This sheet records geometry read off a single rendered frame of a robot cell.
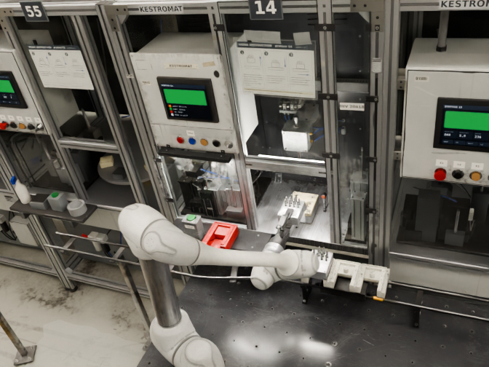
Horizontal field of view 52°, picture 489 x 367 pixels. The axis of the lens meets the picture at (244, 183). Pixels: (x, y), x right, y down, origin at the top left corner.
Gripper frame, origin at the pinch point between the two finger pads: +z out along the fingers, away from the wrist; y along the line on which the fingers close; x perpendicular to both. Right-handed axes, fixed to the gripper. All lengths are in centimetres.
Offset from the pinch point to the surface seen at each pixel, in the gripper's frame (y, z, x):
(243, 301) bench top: -35.9, -25.0, 18.8
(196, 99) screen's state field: 61, -2, 34
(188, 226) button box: -3.5, -12.3, 47.8
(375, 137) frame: 47, 1, -38
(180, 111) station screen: 54, -2, 43
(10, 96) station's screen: 56, -2, 139
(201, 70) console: 73, 0, 30
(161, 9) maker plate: 97, 1, 42
